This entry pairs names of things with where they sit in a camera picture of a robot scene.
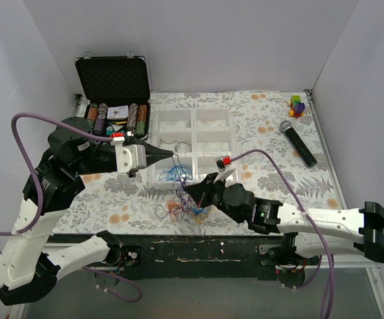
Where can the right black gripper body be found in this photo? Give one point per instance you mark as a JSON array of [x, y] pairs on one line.
[[208, 192]]

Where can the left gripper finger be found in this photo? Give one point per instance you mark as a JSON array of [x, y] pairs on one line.
[[153, 150], [154, 157]]

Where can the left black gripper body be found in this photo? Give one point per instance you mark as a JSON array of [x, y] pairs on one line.
[[147, 155]]

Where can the white compartment tray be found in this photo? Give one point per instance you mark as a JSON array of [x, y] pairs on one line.
[[197, 137]]

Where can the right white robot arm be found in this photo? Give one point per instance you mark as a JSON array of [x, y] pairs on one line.
[[306, 234]]

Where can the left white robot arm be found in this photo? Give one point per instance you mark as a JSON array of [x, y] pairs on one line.
[[27, 273]]

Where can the green poker chip stack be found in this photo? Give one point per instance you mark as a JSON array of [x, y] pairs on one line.
[[140, 130]]

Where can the white playing card deck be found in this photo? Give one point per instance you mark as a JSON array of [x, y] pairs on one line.
[[118, 112]]

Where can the orange poker chip stack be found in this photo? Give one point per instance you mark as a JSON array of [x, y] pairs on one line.
[[92, 115]]

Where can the purple poker chip stack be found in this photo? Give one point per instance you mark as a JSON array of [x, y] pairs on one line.
[[100, 119]]

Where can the black poker chip case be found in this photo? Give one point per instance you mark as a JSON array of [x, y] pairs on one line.
[[114, 80]]

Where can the black handheld microphone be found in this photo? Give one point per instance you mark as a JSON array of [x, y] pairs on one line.
[[308, 158]]

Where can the colourful toy block stack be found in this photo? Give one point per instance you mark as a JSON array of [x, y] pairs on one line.
[[297, 107]]

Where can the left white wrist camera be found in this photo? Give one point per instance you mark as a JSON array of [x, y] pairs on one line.
[[130, 155]]

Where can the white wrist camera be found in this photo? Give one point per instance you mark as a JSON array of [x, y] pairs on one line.
[[130, 155], [225, 168]]

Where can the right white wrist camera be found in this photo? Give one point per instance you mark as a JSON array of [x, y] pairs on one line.
[[225, 168]]

